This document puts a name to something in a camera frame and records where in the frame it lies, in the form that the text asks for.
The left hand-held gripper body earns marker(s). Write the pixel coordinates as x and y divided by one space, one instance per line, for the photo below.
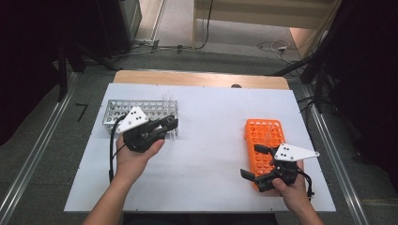
134 120

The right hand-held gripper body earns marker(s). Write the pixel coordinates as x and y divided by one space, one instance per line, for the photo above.
294 153

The clear test tube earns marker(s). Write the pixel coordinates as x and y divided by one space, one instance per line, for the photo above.
268 138
171 100
172 135
164 100

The orange test tube rack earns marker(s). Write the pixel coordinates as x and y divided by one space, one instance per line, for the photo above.
259 137

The metal test tube rack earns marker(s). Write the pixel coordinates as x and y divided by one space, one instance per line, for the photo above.
153 108

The person's right hand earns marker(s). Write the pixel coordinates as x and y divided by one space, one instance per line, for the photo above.
294 195

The person's left hand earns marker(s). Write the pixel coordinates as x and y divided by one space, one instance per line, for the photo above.
131 162

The white table board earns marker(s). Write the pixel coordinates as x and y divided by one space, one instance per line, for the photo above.
203 156

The wooden table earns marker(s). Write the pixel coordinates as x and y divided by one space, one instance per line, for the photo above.
194 78

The black metal stand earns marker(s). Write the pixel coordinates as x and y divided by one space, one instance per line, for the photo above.
319 84
62 78

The dark grey cabinet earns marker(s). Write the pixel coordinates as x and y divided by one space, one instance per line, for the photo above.
115 25

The metal floor strip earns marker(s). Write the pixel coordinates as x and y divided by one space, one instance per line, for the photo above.
158 22

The dark curtain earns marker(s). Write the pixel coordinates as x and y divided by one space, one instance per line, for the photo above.
25 62
369 78

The light wooden shelf unit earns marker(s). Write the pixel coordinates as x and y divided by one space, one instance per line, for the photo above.
256 15

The metal floor rail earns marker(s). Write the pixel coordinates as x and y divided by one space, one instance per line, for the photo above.
31 156
324 129

